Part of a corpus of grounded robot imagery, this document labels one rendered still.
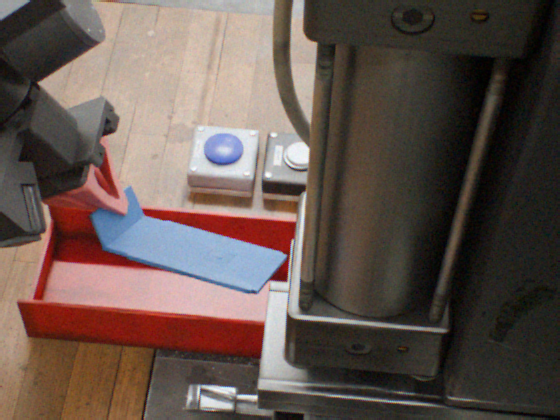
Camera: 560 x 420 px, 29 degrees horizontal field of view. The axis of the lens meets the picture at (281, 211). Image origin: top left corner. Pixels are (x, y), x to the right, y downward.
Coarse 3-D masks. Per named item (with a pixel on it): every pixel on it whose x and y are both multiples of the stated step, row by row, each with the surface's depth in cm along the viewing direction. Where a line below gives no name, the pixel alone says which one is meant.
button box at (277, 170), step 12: (276, 132) 111; (276, 144) 110; (288, 144) 110; (276, 156) 109; (264, 168) 108; (276, 168) 108; (288, 168) 108; (300, 168) 108; (264, 180) 108; (276, 180) 107; (288, 180) 107; (300, 180) 107; (264, 192) 109; (276, 192) 109; (288, 192) 109; (300, 192) 108
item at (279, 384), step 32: (288, 288) 69; (288, 384) 65; (320, 384) 65; (352, 384) 65; (384, 384) 66; (416, 384) 67; (288, 416) 69; (320, 416) 67; (352, 416) 67; (384, 416) 66; (416, 416) 66; (448, 416) 65; (480, 416) 65; (512, 416) 65; (544, 416) 64
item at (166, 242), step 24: (96, 216) 89; (120, 216) 92; (144, 216) 95; (120, 240) 90; (144, 240) 91; (168, 240) 91; (192, 240) 92; (216, 240) 92; (168, 264) 88; (192, 264) 88; (216, 264) 89; (240, 264) 89; (264, 264) 90
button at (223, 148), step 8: (216, 136) 110; (224, 136) 110; (232, 136) 110; (208, 144) 109; (216, 144) 109; (224, 144) 109; (232, 144) 109; (240, 144) 109; (208, 152) 108; (216, 152) 108; (224, 152) 108; (232, 152) 108; (240, 152) 109; (216, 160) 108; (224, 160) 108; (232, 160) 108
